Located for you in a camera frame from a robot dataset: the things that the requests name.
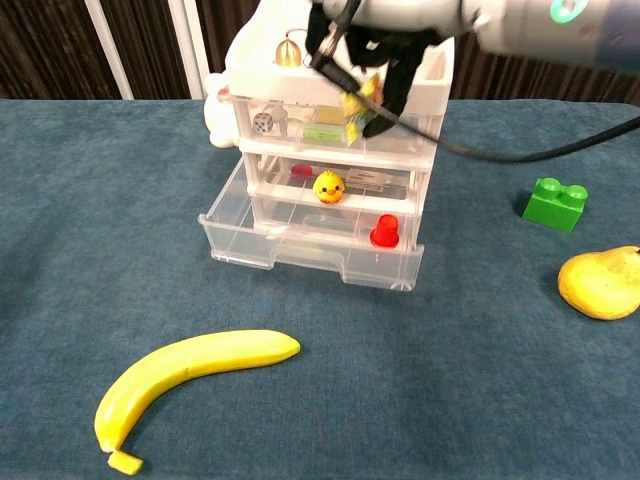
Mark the teal table cloth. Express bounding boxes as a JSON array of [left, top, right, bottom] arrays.
[[0, 97, 640, 480]]

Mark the yellow printed packet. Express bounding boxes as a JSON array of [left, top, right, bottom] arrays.
[[339, 77, 386, 147]]

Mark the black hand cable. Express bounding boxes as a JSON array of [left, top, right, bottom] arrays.
[[309, 0, 640, 164]]

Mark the white aluminium frame post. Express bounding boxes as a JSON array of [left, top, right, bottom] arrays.
[[83, 0, 135, 100], [167, 0, 211, 99]]

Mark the clear plastic drawer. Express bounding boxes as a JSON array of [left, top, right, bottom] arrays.
[[198, 154, 426, 292], [248, 189, 420, 251], [230, 94, 444, 154]]

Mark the small gold bell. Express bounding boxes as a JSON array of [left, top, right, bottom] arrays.
[[274, 27, 309, 67]]

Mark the green tube white cap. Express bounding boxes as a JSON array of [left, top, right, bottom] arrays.
[[302, 124, 344, 144]]

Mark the white fishing game toy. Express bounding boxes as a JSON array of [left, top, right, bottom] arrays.
[[203, 72, 241, 150]]

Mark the red plastic cup piece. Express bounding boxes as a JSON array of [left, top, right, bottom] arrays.
[[369, 214, 401, 249]]

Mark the yellow toy banana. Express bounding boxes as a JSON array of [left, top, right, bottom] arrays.
[[93, 328, 302, 475]]

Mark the white printed card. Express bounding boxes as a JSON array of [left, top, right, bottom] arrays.
[[347, 168, 396, 191]]

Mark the beige wooden toy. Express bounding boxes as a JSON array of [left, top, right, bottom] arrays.
[[272, 102, 294, 136]]

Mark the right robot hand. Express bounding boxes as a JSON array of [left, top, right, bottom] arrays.
[[304, 0, 489, 140]]

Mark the white drawer cabinet frame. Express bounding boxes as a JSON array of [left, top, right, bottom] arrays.
[[224, 0, 456, 251]]

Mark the yellow chick toy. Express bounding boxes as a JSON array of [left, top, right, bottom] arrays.
[[311, 169, 346, 205]]

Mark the green building block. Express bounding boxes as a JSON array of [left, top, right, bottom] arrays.
[[522, 177, 590, 234]]

